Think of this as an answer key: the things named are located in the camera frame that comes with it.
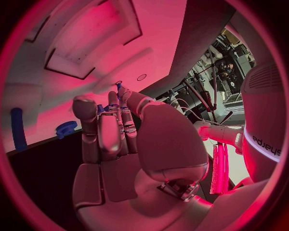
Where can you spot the blue thin peg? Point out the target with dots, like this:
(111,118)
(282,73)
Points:
(119,88)

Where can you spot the glowing light bar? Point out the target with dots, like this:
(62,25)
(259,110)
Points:
(219,167)

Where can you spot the dark tripod stand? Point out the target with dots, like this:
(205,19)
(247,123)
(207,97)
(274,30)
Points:
(208,101)

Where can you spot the blue gear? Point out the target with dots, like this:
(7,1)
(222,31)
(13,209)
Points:
(66,128)

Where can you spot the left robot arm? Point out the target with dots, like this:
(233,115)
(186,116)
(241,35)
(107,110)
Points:
(222,132)

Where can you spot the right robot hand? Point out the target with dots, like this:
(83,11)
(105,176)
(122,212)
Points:
(167,144)

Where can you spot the blue short cylinder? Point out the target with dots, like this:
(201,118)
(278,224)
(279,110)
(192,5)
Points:
(102,109)

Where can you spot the white task board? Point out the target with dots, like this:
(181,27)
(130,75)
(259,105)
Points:
(144,36)

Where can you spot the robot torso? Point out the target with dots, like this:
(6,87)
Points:
(262,108)

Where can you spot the blue long cylinder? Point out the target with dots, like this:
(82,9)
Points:
(18,128)

